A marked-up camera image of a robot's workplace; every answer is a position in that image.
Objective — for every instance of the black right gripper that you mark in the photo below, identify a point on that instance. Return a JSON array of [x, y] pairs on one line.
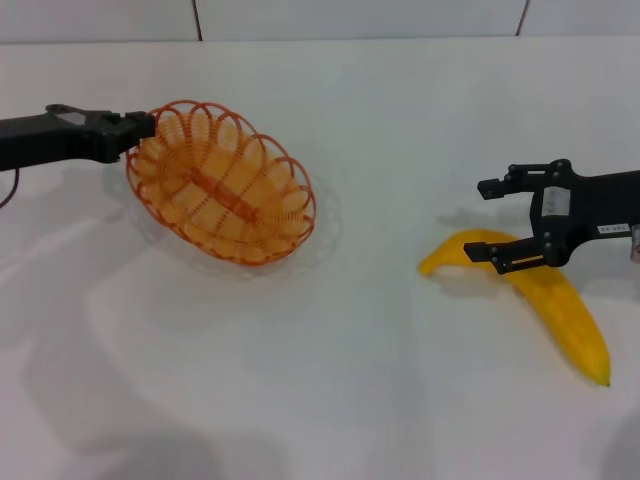
[[595, 200]]

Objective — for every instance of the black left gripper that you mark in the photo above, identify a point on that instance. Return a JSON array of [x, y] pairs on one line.
[[50, 140]]

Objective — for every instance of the orange woven plastic basket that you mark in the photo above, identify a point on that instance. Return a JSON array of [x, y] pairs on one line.
[[225, 196]]

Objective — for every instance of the yellow banana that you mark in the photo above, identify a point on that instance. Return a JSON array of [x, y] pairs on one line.
[[570, 315]]

